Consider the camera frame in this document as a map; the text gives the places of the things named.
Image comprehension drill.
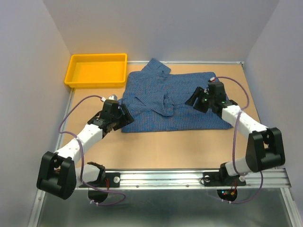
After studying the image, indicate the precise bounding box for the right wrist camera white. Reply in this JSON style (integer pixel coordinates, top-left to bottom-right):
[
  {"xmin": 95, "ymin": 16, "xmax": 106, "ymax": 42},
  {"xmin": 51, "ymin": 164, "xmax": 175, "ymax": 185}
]
[{"xmin": 204, "ymin": 76, "xmax": 217, "ymax": 94}]

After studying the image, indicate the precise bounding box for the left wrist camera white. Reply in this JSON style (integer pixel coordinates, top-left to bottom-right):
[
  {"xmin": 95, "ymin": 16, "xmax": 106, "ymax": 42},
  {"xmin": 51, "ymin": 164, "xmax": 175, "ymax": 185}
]
[{"xmin": 100, "ymin": 94, "xmax": 118, "ymax": 102}]

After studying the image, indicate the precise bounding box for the aluminium mounting rail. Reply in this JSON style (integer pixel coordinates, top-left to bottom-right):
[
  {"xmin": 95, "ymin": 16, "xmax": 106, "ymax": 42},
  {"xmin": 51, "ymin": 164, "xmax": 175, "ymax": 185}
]
[{"xmin": 37, "ymin": 168, "xmax": 293, "ymax": 190}]

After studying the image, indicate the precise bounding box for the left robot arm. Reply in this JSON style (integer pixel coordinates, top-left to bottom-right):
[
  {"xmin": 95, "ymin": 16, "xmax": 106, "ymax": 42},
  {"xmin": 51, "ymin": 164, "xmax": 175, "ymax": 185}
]
[{"xmin": 36, "ymin": 99, "xmax": 134, "ymax": 204}]

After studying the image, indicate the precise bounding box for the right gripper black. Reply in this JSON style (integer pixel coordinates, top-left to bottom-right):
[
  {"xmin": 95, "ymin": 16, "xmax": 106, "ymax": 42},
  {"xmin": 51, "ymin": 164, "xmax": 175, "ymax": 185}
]
[{"xmin": 186, "ymin": 86, "xmax": 215, "ymax": 113}]

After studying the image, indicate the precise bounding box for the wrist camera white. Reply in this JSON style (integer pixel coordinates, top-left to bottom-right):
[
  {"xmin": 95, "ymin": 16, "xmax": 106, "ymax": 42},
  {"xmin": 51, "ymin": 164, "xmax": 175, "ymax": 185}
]
[
  {"xmin": 204, "ymin": 76, "xmax": 217, "ymax": 94},
  {"xmin": 100, "ymin": 94, "xmax": 118, "ymax": 102}
]

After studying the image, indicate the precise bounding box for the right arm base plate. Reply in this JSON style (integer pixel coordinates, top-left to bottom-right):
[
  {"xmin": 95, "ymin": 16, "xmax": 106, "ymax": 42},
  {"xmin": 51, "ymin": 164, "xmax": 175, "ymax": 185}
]
[{"xmin": 200, "ymin": 171, "xmax": 246, "ymax": 187}]

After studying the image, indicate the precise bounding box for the yellow plastic bin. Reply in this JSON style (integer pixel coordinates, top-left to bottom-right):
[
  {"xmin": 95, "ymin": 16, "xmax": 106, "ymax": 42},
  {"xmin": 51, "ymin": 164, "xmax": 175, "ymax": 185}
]
[{"xmin": 64, "ymin": 53, "xmax": 127, "ymax": 88}]

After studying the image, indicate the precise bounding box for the blue plaid long sleeve shirt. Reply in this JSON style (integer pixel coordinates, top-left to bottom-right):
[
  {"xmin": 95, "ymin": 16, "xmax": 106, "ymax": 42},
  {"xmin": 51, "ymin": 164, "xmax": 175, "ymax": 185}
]
[{"xmin": 119, "ymin": 59, "xmax": 232, "ymax": 133}]

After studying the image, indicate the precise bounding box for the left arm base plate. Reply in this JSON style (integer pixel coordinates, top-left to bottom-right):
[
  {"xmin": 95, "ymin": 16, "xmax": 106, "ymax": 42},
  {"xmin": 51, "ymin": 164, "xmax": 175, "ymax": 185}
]
[{"xmin": 86, "ymin": 172, "xmax": 120, "ymax": 189}]

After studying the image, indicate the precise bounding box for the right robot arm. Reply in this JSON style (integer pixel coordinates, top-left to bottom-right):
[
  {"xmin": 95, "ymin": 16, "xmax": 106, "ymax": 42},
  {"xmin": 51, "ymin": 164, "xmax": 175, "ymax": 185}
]
[{"xmin": 185, "ymin": 80, "xmax": 285, "ymax": 184}]

